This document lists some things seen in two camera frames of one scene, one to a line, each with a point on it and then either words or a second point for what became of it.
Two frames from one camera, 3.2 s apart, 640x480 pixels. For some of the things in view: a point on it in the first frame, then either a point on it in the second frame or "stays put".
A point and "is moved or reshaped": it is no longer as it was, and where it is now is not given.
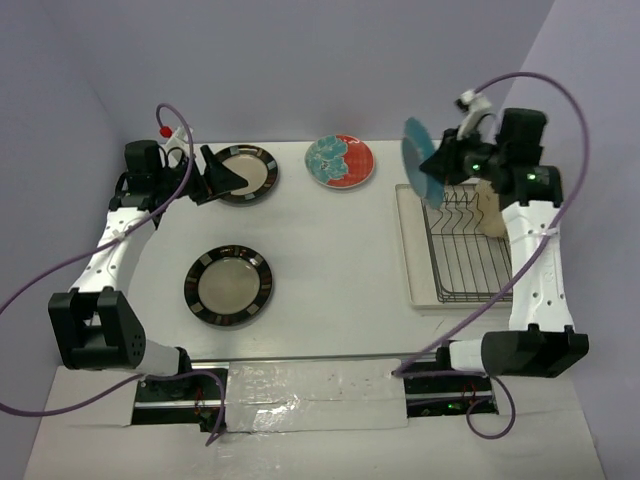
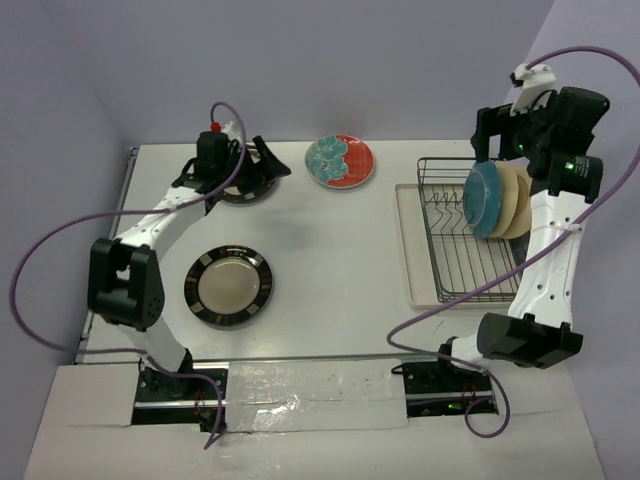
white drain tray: (452, 263) stays put
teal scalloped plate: (418, 146) to (482, 198)
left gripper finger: (218, 178) to (272, 165)
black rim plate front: (228, 285) stays put
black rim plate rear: (255, 165) stays put
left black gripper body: (172, 180) to (225, 171)
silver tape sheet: (315, 396) stays put
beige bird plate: (491, 218) is moved or reshaped
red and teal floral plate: (339, 161) stays put
